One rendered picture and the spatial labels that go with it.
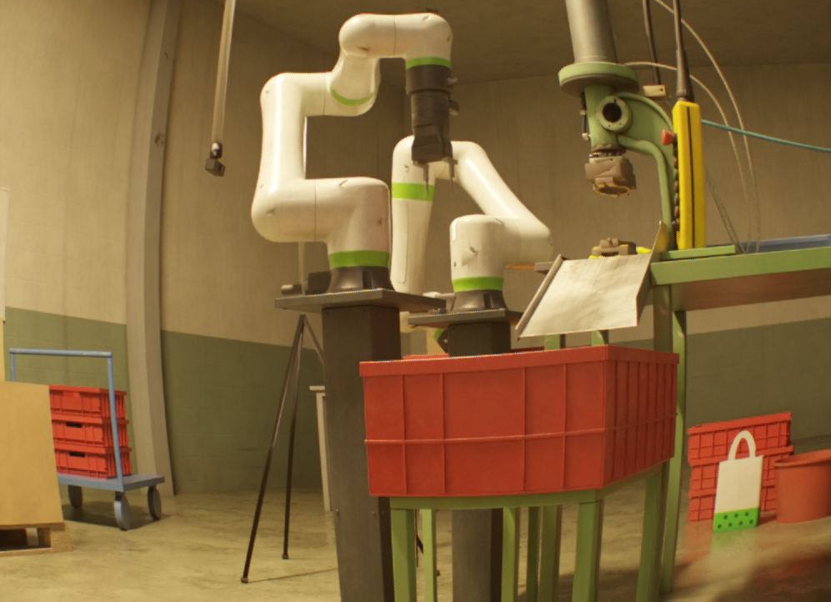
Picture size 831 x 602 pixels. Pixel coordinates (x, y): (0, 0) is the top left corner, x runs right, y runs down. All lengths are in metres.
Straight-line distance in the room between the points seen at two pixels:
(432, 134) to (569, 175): 9.22
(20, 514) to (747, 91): 9.18
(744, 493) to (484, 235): 2.13
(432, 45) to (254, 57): 7.41
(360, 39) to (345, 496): 0.95
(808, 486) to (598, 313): 2.34
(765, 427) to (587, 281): 2.70
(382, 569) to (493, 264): 0.93
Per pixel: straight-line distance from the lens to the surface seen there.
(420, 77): 2.19
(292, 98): 2.56
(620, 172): 2.50
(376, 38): 2.20
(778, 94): 11.12
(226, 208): 8.95
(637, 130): 2.58
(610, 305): 2.19
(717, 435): 4.93
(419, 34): 2.21
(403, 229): 3.08
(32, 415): 4.03
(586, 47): 2.63
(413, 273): 3.09
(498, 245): 2.79
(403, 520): 1.73
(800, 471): 4.29
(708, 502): 4.95
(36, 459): 4.04
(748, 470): 4.44
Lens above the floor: 0.67
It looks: 7 degrees up
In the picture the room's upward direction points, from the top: 2 degrees counter-clockwise
